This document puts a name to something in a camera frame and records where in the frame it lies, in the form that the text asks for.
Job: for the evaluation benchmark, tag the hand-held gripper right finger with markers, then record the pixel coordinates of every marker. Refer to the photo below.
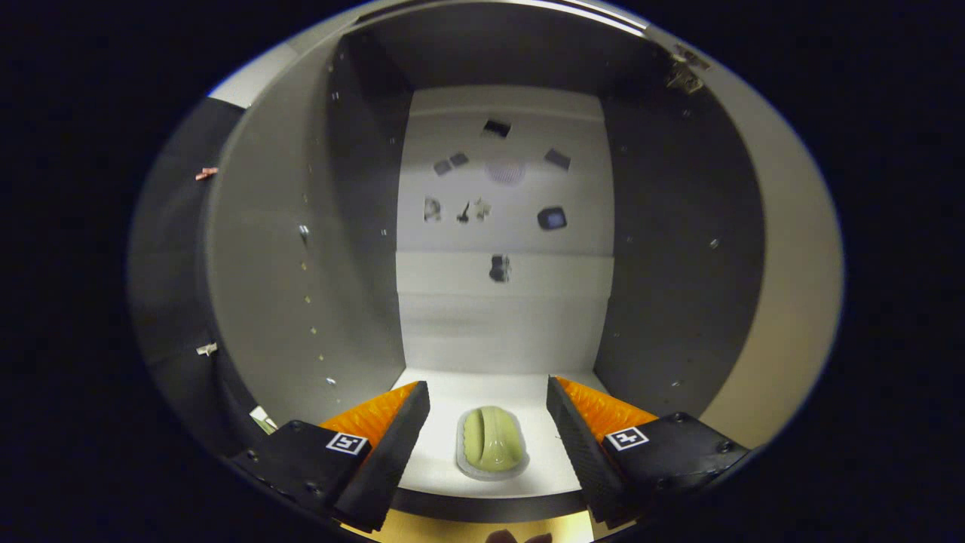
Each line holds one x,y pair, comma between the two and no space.
584,456

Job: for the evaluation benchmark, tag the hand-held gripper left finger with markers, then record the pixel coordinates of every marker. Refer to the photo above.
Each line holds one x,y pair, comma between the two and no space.
388,460

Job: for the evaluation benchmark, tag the green item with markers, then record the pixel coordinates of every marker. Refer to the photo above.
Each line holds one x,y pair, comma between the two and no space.
490,441

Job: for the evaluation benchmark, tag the white cabinet shelf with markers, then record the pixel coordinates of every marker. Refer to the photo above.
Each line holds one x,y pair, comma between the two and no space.
490,385

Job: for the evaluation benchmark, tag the silver clip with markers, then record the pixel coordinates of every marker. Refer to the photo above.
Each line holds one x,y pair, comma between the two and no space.
206,349

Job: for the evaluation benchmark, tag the grey cabinet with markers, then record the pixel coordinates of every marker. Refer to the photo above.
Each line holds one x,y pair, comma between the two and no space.
678,264

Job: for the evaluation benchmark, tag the black backdrop cloth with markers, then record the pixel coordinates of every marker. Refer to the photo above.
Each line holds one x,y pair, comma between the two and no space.
166,264

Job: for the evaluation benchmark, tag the copper clip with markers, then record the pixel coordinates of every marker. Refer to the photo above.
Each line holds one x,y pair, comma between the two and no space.
206,173

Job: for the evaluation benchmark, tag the metal door hinge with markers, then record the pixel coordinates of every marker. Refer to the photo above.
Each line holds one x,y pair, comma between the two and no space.
684,75

